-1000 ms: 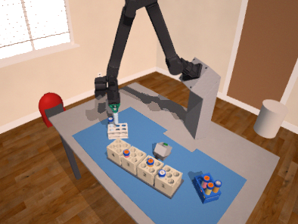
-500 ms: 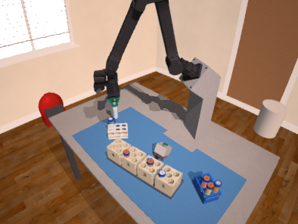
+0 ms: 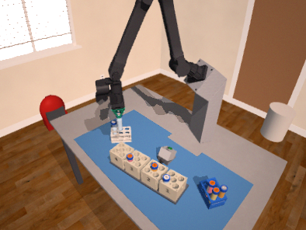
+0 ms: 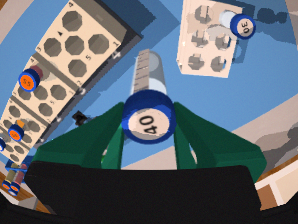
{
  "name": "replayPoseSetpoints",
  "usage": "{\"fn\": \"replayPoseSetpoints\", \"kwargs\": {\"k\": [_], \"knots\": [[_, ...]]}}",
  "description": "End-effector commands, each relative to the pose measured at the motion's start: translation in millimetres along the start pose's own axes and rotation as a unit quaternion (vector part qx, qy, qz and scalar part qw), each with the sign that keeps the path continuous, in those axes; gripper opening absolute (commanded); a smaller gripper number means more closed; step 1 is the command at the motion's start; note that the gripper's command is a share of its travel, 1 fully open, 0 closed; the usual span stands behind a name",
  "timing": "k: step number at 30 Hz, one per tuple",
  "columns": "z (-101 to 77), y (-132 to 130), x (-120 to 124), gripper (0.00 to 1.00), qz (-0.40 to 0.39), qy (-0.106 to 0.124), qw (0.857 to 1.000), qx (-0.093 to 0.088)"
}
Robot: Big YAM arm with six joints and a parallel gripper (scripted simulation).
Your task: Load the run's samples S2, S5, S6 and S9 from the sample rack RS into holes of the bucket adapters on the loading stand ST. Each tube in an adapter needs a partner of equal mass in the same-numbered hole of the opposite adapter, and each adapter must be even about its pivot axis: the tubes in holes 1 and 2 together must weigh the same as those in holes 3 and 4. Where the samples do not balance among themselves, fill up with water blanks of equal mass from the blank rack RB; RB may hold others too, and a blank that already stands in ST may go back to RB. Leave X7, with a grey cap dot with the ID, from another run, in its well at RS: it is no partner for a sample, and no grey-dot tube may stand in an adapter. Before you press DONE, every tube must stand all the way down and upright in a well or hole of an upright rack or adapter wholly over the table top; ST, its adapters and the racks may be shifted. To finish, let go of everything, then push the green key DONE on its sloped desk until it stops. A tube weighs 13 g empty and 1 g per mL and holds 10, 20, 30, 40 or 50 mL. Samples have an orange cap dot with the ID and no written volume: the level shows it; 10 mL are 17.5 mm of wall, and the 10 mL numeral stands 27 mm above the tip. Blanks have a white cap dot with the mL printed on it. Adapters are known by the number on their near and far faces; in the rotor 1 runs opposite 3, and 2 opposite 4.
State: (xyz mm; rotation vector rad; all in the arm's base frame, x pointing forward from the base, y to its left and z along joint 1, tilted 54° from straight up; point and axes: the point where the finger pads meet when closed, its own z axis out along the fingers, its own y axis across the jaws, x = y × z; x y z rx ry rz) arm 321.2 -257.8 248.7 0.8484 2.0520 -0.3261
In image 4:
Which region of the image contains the beige bucket adapter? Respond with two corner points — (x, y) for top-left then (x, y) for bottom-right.
(12, 52), (79, 123)
(35, 0), (127, 87)
(0, 95), (49, 148)
(0, 126), (31, 166)

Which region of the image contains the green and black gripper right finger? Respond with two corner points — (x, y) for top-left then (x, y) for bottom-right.
(173, 102), (267, 184)

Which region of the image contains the blue tube rack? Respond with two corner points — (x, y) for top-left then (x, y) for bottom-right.
(5, 156), (34, 184)

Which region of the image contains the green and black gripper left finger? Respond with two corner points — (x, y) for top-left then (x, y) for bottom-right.
(31, 102), (124, 169)

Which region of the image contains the blue table mat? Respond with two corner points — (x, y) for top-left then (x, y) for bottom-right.
(0, 0), (298, 168)

